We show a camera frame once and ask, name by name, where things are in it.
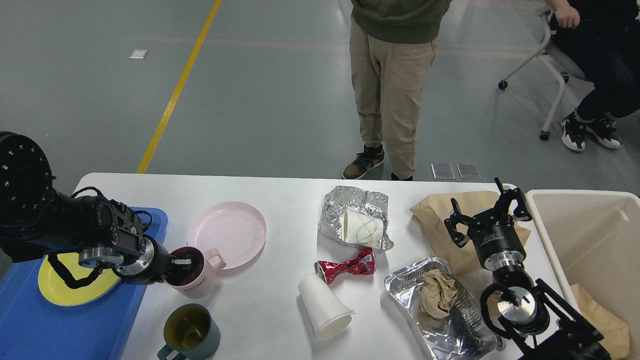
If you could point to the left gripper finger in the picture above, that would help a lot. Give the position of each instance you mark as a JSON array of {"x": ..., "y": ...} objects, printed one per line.
[{"x": 182, "y": 263}]

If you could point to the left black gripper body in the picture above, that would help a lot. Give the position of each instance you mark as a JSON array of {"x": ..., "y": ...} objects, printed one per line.
[{"x": 152, "y": 267}]

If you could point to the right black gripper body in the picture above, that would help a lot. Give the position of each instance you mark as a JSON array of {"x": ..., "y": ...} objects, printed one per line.
[{"x": 496, "y": 241}]

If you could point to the pink HOME mug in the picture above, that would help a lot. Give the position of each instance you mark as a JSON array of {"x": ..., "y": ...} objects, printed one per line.
[{"x": 202, "y": 279}]

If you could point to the dark teal mug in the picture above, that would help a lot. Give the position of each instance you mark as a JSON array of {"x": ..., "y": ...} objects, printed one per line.
[{"x": 190, "y": 332}]

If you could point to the pink plate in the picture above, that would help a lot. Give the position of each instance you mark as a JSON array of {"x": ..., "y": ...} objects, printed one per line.
[{"x": 236, "y": 229}]

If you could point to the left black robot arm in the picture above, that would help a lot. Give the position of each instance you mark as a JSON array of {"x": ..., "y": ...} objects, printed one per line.
[{"x": 80, "y": 235}]

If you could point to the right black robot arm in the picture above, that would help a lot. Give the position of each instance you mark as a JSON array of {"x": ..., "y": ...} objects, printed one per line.
[{"x": 529, "y": 312}]

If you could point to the brown paper bag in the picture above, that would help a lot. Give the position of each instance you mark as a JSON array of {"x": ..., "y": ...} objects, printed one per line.
[{"x": 431, "y": 213}]

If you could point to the beige plastic bin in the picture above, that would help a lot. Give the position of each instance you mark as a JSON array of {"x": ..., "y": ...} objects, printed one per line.
[{"x": 592, "y": 238}]

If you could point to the crumpled brown paper ball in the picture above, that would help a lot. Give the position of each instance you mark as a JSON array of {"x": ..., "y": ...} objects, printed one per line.
[{"x": 439, "y": 294}]

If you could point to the white office chair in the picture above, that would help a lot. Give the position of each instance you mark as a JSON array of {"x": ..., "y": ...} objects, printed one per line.
[{"x": 555, "y": 61}]

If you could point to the aluminium foil tray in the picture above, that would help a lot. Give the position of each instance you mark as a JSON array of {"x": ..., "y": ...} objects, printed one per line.
[{"x": 404, "y": 285}]

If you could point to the yellow plate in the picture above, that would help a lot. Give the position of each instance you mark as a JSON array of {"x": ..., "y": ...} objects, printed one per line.
[{"x": 53, "y": 288}]

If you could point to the crushed paper cup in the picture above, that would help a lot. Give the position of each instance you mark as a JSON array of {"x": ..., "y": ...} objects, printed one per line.
[{"x": 362, "y": 229}]

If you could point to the crushed red can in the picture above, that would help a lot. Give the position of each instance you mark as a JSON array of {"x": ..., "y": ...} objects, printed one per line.
[{"x": 363, "y": 264}]

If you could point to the clear plastic bottle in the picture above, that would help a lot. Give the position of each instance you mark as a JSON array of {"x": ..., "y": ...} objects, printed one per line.
[{"x": 471, "y": 334}]

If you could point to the crumpled aluminium foil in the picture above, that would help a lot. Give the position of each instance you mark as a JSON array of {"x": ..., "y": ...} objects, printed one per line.
[{"x": 343, "y": 198}]

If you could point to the blue plastic tray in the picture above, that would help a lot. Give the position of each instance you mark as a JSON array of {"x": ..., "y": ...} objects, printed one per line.
[{"x": 33, "y": 328}]

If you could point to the brown paper in bin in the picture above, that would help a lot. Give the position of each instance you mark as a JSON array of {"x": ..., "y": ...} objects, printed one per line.
[{"x": 616, "y": 332}]

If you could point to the white paper cup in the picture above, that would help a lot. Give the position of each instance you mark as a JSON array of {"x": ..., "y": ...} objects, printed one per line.
[{"x": 327, "y": 313}]

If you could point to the person in khaki trousers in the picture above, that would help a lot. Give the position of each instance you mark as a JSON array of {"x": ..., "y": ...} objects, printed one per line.
[{"x": 392, "y": 45}]

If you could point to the person in dark trousers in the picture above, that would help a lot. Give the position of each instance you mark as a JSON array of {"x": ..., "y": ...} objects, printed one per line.
[{"x": 602, "y": 38}]

